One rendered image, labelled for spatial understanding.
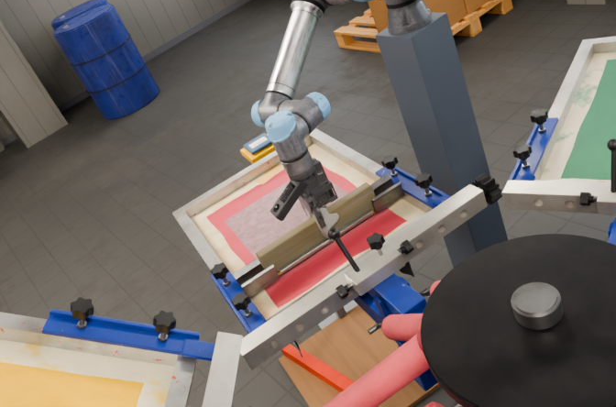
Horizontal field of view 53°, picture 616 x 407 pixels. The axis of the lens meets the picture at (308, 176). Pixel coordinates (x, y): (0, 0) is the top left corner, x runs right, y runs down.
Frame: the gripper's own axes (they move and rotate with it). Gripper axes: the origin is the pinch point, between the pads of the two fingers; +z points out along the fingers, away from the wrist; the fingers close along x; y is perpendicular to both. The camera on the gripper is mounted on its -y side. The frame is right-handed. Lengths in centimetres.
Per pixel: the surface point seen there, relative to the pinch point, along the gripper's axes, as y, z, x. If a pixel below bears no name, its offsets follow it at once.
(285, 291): -16.5, 5.3, -5.5
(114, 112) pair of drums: -15, 93, 507
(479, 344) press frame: -9, -31, -83
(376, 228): 13.1, 5.3, -5.0
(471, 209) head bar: 29.6, -0.5, -26.9
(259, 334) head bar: -28.6, -3.3, -24.1
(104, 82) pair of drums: -8, 61, 502
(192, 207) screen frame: -23, 2, 56
